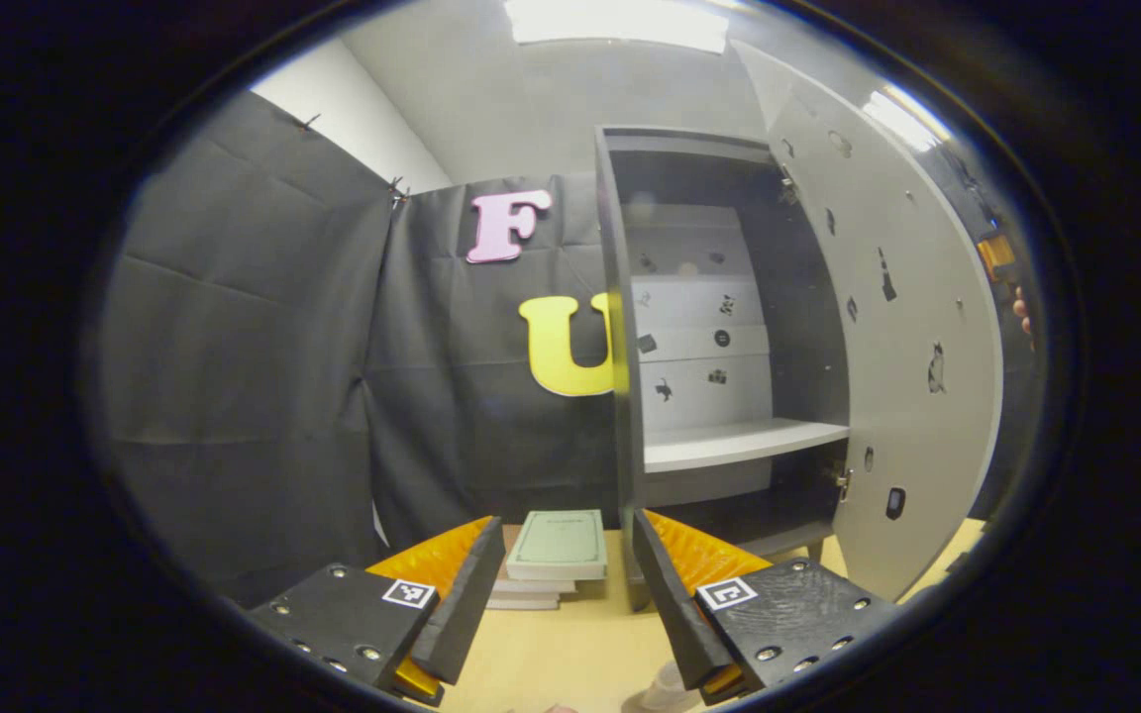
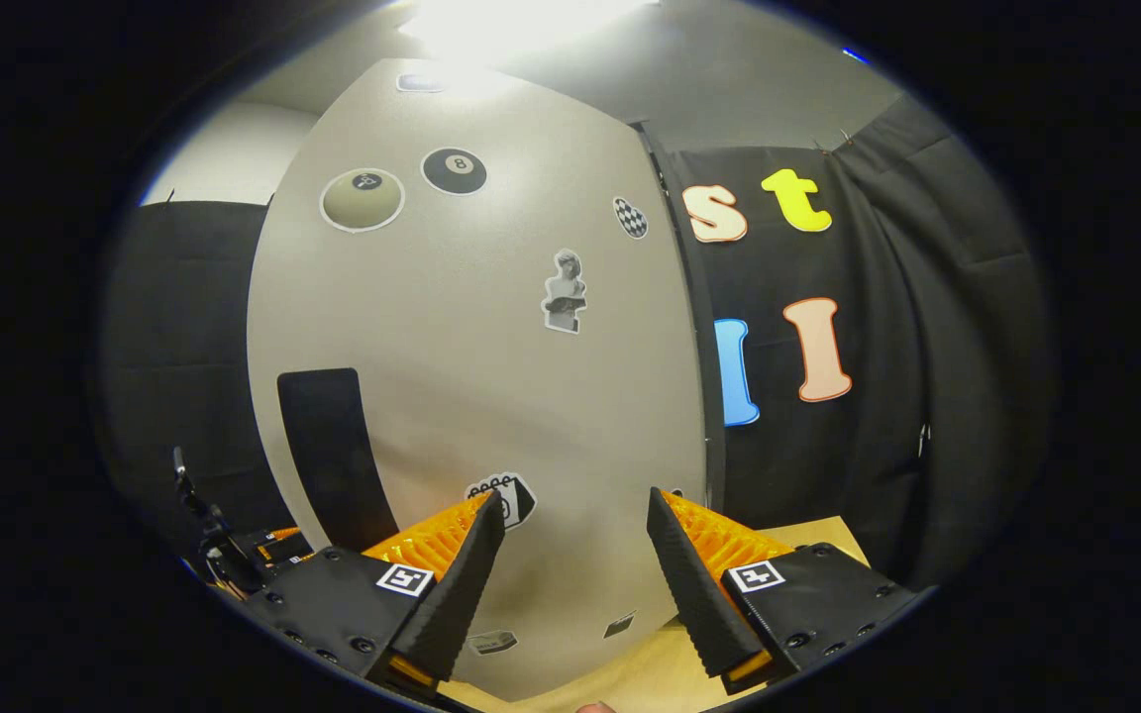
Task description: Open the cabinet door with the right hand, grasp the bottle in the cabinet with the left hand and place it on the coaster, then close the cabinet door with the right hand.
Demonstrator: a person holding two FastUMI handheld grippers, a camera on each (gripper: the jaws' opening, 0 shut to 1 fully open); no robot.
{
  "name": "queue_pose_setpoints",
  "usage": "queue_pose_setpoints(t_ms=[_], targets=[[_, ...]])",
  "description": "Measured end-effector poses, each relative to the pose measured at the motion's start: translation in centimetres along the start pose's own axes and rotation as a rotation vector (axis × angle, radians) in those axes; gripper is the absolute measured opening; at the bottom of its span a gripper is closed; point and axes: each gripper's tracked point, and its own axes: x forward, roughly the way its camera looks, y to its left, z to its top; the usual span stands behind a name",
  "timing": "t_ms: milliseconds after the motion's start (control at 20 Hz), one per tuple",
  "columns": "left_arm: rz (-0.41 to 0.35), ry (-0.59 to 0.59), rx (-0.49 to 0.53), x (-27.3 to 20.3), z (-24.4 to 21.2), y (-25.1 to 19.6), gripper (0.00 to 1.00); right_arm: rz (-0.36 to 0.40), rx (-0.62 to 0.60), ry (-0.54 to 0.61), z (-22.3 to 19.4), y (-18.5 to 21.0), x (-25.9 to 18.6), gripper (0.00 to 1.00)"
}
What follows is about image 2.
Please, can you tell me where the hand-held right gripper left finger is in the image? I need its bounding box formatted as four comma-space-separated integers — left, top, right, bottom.
244, 488, 507, 694

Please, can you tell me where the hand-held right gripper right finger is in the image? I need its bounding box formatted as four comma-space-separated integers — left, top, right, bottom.
646, 486, 918, 697

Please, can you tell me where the dark grey cabinet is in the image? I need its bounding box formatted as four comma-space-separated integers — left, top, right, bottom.
635, 119, 727, 511

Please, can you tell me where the light grey cabinet door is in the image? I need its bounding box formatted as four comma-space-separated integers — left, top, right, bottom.
246, 57, 708, 704

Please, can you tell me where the black backdrop cloth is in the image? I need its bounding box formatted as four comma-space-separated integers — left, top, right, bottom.
100, 94, 1057, 595

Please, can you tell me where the large ceiling light panel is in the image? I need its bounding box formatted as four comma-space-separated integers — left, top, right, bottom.
397, 0, 661, 65

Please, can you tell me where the black door handle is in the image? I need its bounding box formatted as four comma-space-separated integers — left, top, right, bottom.
276, 367, 400, 556

